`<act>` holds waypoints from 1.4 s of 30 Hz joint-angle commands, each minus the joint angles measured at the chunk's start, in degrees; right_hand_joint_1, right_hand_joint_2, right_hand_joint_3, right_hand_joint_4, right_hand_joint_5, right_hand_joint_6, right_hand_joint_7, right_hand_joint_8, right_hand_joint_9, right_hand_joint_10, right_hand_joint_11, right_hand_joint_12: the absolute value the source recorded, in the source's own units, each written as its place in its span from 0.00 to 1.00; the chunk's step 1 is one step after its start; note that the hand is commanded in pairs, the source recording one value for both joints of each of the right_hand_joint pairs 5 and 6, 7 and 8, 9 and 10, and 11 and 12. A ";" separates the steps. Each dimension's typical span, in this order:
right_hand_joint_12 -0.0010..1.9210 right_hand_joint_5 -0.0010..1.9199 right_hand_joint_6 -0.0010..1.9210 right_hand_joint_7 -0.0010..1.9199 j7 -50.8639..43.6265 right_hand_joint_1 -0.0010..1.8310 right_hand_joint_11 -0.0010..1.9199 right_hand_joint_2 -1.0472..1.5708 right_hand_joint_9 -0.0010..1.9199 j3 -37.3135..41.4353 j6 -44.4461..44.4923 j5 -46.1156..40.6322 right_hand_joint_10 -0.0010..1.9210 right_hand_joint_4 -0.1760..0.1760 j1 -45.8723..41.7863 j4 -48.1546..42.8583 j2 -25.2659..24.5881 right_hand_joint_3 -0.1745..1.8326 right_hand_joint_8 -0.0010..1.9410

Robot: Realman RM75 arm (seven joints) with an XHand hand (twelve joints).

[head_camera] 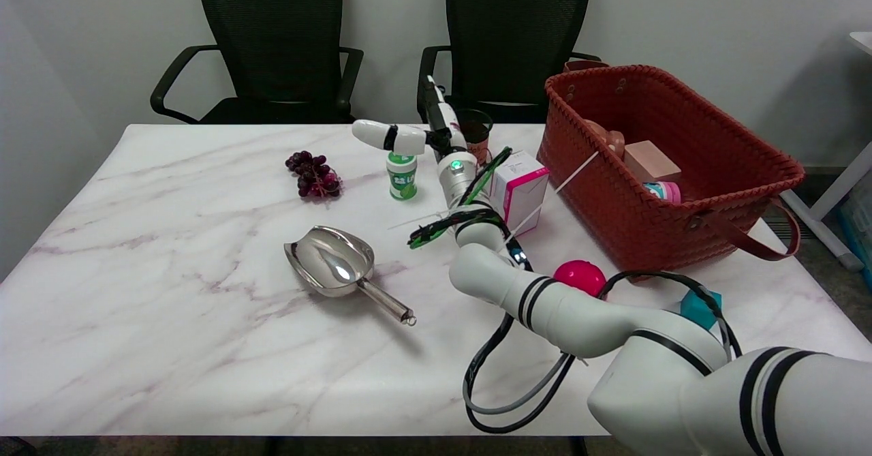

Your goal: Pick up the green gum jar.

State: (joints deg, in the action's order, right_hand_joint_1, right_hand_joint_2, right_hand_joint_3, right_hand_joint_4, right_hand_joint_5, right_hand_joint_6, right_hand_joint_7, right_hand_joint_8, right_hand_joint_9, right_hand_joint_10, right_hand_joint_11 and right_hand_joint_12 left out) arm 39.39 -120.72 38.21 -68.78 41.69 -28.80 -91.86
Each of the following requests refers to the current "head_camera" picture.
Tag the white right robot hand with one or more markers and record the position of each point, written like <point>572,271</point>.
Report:
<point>402,138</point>

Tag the green gum jar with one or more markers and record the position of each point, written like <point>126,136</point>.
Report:
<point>402,178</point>

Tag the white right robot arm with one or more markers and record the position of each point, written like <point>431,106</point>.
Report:
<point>654,347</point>

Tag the purple grape bunch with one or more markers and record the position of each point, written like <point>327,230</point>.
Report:
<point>315,176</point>

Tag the white and pink carton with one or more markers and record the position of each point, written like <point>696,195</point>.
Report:
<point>521,193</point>

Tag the shiny metal scoop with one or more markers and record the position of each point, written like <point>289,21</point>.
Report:
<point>327,262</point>

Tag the black mesh office chair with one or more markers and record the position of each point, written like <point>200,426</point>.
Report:
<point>272,40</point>
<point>518,33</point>

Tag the brown bear toy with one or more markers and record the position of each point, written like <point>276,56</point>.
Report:
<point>612,139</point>

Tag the pink ball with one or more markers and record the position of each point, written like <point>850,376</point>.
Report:
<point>579,277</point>

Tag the pale pink box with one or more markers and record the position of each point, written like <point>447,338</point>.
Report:
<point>650,161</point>

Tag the pink and teal bottle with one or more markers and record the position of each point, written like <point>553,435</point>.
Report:
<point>664,191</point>

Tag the red woven basket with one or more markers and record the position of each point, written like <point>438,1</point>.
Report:
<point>708,163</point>

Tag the teal cube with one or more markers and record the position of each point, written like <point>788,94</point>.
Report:
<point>700,306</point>

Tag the translucent blue storage bin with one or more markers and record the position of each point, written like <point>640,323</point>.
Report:
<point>860,231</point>

